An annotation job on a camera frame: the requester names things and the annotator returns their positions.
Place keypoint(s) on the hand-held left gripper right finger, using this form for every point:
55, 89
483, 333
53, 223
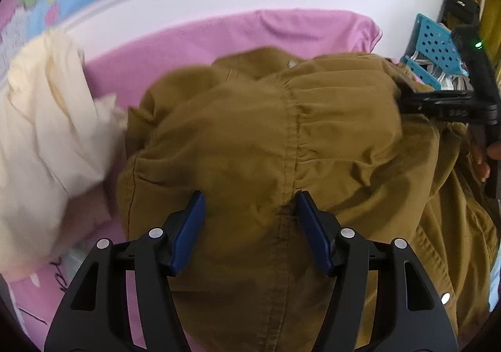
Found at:
315, 234

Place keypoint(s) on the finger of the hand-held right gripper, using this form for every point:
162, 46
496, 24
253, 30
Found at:
438, 112
438, 96

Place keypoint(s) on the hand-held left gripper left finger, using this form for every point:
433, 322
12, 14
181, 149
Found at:
188, 234

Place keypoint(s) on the brown jacket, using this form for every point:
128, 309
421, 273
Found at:
254, 140

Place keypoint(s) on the person's right hand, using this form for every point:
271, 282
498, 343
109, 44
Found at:
483, 164

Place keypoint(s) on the striped cloth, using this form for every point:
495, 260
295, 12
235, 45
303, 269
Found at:
446, 78

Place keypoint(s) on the blue perforated plastic crate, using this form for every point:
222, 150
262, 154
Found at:
434, 42

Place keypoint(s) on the yellow hanging garment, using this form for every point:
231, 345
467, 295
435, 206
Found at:
491, 11

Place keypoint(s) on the pink floral bedsheet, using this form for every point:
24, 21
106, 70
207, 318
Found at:
176, 50

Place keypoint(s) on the cream cloth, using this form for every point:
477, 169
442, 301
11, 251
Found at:
39, 121

